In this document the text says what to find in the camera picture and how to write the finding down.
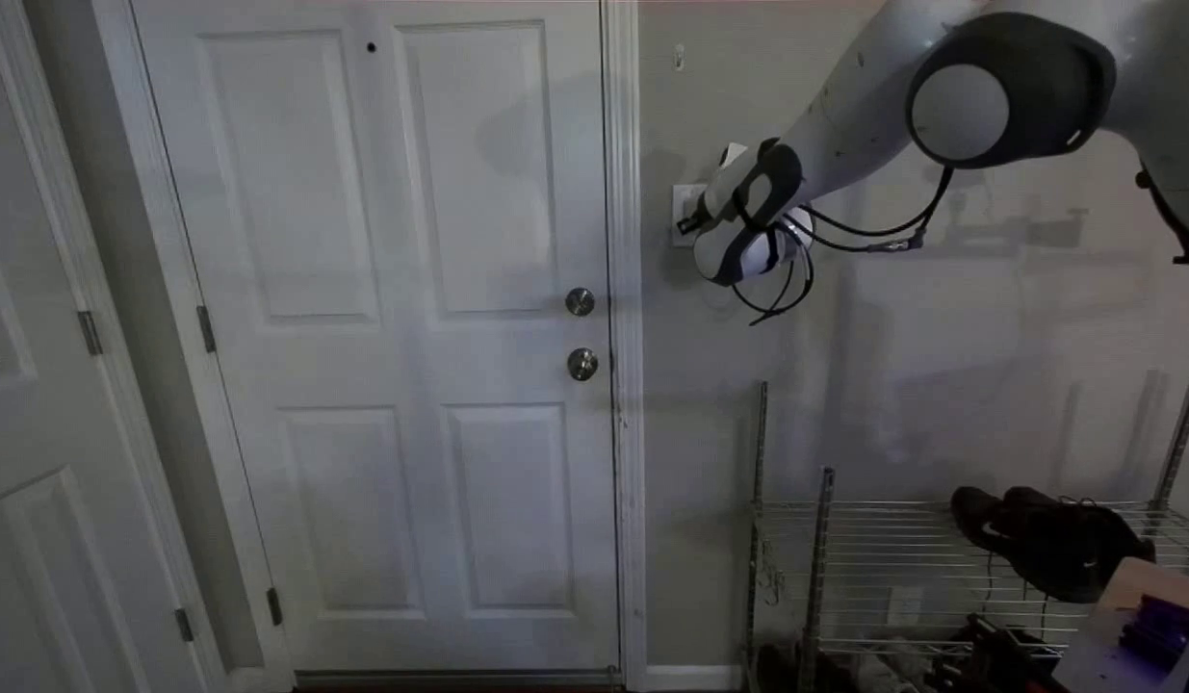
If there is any white panelled door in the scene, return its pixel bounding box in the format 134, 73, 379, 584
130, 0, 622, 677

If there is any black shoe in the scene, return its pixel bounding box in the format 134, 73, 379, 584
949, 485, 1019, 557
1000, 485, 1157, 605

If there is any black tool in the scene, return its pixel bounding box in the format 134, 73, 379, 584
939, 614, 1072, 693

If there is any cardboard box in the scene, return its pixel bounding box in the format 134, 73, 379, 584
1054, 555, 1189, 693

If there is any purple object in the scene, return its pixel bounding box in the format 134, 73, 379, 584
1118, 594, 1189, 672

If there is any white closet door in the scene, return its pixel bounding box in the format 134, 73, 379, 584
0, 0, 212, 693

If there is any white light switch plate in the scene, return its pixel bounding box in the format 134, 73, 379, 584
671, 183, 711, 249

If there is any metal wire shelf rack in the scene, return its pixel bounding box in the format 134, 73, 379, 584
744, 377, 1189, 693

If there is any white wall socket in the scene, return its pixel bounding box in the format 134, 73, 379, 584
887, 584, 925, 629

